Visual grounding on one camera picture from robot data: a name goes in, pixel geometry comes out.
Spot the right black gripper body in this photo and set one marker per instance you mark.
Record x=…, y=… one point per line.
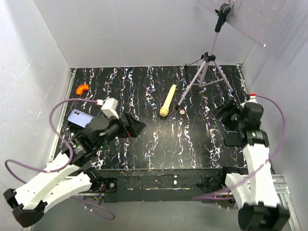
x=233, y=120

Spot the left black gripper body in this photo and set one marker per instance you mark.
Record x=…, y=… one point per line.
x=116, y=128

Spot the black smartphone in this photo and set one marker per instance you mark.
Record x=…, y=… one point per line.
x=231, y=139

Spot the purple phone case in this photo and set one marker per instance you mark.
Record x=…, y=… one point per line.
x=79, y=118

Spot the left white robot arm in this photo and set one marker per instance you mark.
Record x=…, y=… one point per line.
x=64, y=176

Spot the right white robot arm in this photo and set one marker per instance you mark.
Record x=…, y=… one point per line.
x=258, y=202

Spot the cream toy microphone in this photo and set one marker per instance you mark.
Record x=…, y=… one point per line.
x=164, y=110

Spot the orange curved plastic piece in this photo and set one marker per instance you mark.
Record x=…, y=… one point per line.
x=81, y=89

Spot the perforated grey board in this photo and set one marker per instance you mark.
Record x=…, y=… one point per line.
x=254, y=18

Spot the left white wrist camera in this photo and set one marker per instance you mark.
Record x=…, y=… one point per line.
x=108, y=107

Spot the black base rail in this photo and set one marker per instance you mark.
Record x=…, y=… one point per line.
x=155, y=185

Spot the aluminium frame rail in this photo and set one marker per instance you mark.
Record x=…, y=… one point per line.
x=280, y=184

